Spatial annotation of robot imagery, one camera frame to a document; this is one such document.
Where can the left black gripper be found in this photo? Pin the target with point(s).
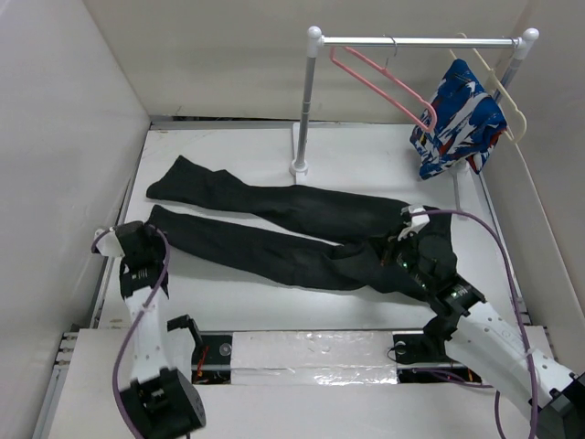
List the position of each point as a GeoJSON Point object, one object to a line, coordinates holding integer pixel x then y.
{"type": "Point", "coordinates": [160, 243]}

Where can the black trousers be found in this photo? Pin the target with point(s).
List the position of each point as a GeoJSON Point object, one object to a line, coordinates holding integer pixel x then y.
{"type": "Point", "coordinates": [296, 235]}

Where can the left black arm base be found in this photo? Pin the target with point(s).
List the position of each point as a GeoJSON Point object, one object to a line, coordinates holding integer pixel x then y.
{"type": "Point", "coordinates": [210, 351]}

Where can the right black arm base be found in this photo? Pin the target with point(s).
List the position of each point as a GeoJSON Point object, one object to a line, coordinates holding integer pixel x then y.
{"type": "Point", "coordinates": [422, 346]}

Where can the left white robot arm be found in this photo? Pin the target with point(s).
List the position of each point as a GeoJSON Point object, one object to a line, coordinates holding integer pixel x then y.
{"type": "Point", "coordinates": [151, 377]}

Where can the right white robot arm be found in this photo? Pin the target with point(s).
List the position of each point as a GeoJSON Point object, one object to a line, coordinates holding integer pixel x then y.
{"type": "Point", "coordinates": [467, 329]}

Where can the cream plastic hanger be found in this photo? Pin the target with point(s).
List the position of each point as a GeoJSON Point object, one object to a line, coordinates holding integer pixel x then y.
{"type": "Point", "coordinates": [498, 86]}

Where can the blue patterned garment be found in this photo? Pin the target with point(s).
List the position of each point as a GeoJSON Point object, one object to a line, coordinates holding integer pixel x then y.
{"type": "Point", "coordinates": [469, 124]}

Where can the white clothes rack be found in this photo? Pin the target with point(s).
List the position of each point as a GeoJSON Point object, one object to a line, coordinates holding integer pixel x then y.
{"type": "Point", "coordinates": [389, 171]}

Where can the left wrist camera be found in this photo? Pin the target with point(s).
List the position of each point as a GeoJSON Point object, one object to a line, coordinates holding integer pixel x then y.
{"type": "Point", "coordinates": [106, 243]}

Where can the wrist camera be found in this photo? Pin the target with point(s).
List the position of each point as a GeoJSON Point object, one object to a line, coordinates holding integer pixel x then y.
{"type": "Point", "coordinates": [415, 219]}
{"type": "Point", "coordinates": [106, 243]}

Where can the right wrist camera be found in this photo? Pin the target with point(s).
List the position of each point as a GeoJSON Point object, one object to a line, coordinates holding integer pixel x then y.
{"type": "Point", "coordinates": [415, 219]}

